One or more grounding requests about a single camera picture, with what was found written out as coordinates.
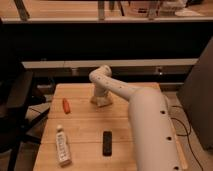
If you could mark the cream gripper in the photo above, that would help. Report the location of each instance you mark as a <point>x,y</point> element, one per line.
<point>101,94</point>

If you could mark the white sponge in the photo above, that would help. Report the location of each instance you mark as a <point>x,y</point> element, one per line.
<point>104,102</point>

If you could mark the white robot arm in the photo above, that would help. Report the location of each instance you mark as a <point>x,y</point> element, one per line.
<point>154,140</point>

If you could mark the orange carrot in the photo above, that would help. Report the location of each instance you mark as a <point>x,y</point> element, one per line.
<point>66,106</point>

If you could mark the black remote control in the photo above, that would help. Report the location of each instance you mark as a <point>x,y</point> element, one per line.
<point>107,143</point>

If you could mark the white plastic bottle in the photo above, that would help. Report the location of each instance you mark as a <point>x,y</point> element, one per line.
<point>62,147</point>

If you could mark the black office chair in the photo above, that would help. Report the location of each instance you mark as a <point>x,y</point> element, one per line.
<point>18,91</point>

